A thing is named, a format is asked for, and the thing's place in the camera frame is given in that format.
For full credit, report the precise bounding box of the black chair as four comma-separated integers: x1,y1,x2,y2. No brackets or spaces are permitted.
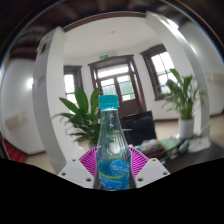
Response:
119,110,158,147

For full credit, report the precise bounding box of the clear bottle with blue cap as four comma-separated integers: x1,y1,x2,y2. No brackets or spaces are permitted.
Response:
94,94,133,192

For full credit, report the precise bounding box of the leafy plant in white pot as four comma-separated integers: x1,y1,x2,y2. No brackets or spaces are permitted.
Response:
158,68,208,140
53,86,108,149

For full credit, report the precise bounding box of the red carpeted staircase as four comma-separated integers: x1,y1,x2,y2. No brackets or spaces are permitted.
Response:
3,139,26,164

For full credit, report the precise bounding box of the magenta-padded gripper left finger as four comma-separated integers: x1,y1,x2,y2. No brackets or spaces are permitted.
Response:
57,146,98,190

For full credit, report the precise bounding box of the light green pad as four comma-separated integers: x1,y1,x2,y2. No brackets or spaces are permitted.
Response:
159,137,179,152

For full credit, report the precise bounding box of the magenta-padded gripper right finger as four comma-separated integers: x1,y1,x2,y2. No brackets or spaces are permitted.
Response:
129,146,171,189

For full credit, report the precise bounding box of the white wall radiator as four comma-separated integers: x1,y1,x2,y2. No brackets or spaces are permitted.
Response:
206,71,224,84
4,113,29,129

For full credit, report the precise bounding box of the printed paper leaflet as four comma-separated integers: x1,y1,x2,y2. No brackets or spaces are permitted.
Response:
187,135,213,154

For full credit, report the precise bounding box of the dark-framed window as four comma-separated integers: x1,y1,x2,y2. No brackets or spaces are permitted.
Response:
63,65,84,108
139,44,178,101

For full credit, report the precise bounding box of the grey ball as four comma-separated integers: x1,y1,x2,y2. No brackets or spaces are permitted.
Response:
177,139,191,154

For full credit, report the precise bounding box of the dark wooden double door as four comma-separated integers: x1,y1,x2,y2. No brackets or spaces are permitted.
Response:
88,54,148,118

